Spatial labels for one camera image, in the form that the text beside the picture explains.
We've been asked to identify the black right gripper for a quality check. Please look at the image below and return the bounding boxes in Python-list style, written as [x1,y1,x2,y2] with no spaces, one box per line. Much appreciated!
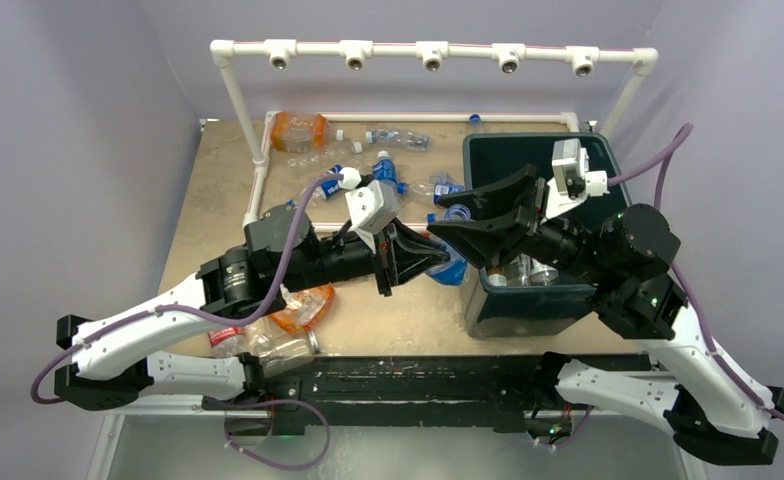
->
[426,162,609,285]

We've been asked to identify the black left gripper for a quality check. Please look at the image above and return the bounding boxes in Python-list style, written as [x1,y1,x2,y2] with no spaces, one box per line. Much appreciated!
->
[281,215,451,297]

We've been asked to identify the blue label water bottle front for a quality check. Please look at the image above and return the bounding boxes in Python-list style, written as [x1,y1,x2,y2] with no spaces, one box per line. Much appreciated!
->
[426,236,468,286]

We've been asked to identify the large orange label crushed bottle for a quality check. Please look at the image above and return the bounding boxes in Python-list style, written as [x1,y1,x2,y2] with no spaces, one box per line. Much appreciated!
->
[268,284,335,335]

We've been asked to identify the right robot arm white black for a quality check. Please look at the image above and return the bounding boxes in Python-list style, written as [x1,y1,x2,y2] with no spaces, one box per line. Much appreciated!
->
[428,166,784,466]

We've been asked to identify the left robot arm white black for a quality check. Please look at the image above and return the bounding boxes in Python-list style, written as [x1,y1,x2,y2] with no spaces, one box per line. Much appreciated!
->
[53,204,448,411]

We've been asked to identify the dark green plastic bin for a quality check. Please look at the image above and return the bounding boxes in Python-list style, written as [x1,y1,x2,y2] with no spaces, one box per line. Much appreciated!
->
[460,132,621,339]

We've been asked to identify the clear bottle blue cap low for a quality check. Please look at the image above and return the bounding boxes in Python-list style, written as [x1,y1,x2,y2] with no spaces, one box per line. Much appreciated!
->
[426,204,472,225]

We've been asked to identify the clear bottle blue label right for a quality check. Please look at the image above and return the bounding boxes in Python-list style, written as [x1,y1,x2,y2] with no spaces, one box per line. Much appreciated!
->
[397,175,465,207]

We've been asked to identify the blue label bottle upright centre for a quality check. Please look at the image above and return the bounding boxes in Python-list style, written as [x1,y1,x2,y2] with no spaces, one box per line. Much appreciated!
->
[372,150,399,194]

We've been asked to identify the clear Pepsi bottle blue cap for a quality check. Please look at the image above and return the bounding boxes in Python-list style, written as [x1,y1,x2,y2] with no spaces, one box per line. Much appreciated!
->
[286,173,342,207]

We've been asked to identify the clear crushed bottle back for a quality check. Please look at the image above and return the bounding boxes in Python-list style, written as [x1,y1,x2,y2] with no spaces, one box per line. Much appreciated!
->
[364,127,431,152]

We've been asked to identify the clear crushed bottle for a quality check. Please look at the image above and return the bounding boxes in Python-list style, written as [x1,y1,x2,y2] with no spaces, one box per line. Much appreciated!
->
[247,332,318,378]
[364,127,431,152]

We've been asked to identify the clear bottle white cap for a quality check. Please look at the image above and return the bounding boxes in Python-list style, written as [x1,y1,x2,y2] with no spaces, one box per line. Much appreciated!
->
[286,129,365,172]

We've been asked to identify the clear crushed bottle front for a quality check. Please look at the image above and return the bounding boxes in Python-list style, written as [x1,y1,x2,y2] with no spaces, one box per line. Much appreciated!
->
[247,332,318,378]

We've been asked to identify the orange label bottle far corner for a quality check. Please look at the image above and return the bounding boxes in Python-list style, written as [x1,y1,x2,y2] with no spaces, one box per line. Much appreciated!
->
[270,111,329,153]

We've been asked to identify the clear bottle red cap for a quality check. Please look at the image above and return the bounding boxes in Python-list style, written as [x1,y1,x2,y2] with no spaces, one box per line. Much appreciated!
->
[207,327,246,358]

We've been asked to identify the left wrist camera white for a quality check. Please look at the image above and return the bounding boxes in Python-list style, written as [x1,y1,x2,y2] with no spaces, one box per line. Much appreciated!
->
[338,167,400,253]

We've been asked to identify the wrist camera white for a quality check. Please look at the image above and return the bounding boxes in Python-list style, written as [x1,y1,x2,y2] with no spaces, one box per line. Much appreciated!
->
[544,138,609,220]
[338,167,400,253]

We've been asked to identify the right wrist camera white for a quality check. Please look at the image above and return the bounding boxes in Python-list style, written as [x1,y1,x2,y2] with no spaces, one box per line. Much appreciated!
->
[544,138,609,220]

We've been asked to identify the black table front rail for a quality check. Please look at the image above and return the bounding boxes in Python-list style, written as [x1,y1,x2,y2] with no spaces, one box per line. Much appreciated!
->
[202,354,567,435]

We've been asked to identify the purple cable loop below table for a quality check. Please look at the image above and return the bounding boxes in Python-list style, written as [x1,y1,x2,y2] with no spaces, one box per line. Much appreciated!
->
[223,395,334,472]

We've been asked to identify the white PVC pipe frame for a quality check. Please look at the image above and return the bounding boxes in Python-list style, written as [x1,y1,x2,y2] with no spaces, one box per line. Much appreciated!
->
[209,39,659,224]

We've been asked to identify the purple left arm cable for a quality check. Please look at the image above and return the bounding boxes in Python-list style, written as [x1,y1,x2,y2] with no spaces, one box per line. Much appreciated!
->
[30,173,347,405]

